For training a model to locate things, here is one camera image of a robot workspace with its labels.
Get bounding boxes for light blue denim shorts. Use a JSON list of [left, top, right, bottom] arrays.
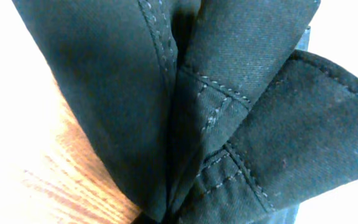
[[253, 26, 311, 224]]

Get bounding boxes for black shorts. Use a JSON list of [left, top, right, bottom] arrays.
[[14, 0, 358, 223]]

